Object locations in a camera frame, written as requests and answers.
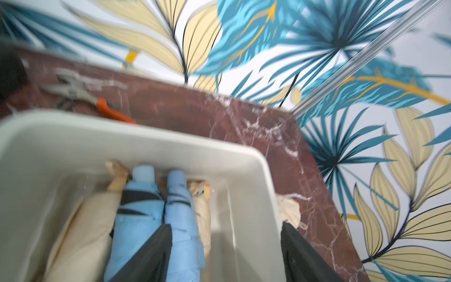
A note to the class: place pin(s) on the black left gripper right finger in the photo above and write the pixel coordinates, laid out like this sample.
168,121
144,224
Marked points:
301,262

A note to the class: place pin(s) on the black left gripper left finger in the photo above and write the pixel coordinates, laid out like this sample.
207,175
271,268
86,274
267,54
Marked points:
151,262

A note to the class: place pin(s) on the light blue umbrella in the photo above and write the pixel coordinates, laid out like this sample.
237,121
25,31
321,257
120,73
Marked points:
187,253

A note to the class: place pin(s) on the beige umbrella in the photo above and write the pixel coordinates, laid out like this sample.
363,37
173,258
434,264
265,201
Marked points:
201,192
289,209

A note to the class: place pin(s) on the white plastic storage box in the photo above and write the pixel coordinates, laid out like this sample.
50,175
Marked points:
51,160

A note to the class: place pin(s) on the orange handled pliers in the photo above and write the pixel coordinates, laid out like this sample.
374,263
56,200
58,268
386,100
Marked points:
71,88

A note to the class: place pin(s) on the right aluminium corner post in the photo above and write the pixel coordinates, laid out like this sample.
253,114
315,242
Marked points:
401,26

